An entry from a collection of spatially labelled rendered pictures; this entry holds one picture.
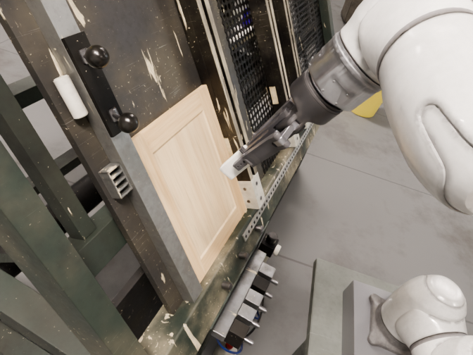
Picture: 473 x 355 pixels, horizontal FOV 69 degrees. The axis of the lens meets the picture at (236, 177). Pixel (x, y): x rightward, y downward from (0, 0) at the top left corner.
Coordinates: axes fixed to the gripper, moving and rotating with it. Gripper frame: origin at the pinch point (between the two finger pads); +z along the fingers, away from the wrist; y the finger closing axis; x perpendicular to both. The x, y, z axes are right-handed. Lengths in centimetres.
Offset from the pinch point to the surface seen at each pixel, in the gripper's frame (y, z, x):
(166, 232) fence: -4.5, 36.1, 3.0
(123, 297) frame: 3, 65, 8
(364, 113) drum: -323, 91, 133
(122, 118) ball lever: 0.5, 9.2, -19.8
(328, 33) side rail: -188, 26, 21
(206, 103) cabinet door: -43, 25, -10
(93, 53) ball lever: 0.0, 2.5, -29.1
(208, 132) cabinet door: -38.7, 30.4, -3.5
